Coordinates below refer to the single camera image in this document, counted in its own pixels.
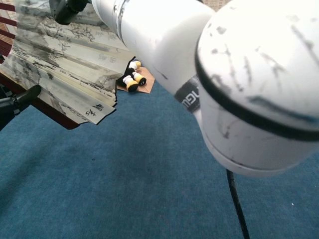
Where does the blue table cloth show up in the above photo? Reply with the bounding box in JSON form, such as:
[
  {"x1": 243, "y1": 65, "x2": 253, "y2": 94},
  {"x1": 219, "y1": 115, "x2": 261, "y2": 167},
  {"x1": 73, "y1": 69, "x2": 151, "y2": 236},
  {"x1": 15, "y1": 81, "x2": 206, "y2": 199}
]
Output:
[{"x1": 0, "y1": 79, "x2": 319, "y2": 239}]

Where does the woven folding screen panel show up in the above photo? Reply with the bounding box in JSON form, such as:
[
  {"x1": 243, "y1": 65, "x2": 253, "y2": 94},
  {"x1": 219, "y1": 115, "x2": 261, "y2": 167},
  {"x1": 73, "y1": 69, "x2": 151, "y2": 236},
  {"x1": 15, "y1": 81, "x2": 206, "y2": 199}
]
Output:
[{"x1": 199, "y1": 0, "x2": 235, "y2": 12}]

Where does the black white yellow plush toy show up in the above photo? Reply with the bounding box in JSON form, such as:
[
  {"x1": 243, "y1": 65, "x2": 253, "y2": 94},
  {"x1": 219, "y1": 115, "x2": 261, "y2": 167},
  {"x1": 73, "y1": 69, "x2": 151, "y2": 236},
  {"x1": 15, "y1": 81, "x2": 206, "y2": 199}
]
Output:
[{"x1": 116, "y1": 60, "x2": 147, "y2": 93}]

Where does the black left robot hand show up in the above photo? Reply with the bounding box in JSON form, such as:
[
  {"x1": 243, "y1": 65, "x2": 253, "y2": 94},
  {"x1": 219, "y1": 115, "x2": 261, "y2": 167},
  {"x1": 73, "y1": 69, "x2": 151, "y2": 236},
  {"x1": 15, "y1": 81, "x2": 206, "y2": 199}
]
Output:
[{"x1": 0, "y1": 83, "x2": 42, "y2": 131}]

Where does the black cable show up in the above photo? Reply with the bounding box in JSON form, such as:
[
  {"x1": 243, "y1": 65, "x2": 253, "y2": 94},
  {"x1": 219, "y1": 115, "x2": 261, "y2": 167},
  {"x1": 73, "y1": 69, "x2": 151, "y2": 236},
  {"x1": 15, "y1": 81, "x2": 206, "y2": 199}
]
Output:
[{"x1": 225, "y1": 169, "x2": 251, "y2": 239}]

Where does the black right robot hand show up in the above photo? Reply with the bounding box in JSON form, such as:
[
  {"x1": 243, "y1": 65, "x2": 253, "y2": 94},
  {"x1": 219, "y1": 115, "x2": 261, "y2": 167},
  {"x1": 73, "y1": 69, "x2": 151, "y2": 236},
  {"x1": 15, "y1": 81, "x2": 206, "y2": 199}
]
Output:
[{"x1": 49, "y1": 0, "x2": 92, "y2": 26}]

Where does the brown paper bag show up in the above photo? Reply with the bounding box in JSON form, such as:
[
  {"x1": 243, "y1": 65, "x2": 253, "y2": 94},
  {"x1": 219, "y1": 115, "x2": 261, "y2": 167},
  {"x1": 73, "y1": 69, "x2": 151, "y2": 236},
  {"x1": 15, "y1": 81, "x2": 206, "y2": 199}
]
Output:
[{"x1": 116, "y1": 67, "x2": 156, "y2": 94}]

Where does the red paper folding fan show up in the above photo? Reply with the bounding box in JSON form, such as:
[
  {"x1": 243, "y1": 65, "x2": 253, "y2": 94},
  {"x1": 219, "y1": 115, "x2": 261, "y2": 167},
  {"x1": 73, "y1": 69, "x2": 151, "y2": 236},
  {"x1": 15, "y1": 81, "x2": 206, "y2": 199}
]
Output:
[{"x1": 0, "y1": 0, "x2": 137, "y2": 130}]

